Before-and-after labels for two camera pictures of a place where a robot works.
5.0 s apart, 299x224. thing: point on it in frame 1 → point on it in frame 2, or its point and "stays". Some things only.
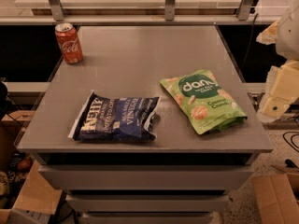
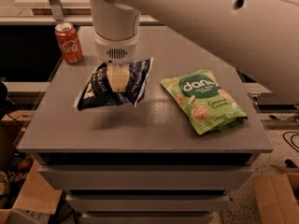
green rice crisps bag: x=207 y=105 stays
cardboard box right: x=277 y=198 stays
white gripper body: x=290 y=35 → x=116 y=49
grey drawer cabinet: x=182 y=175 stays
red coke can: x=69 y=43 stays
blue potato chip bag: x=115 y=118 → x=98 y=91
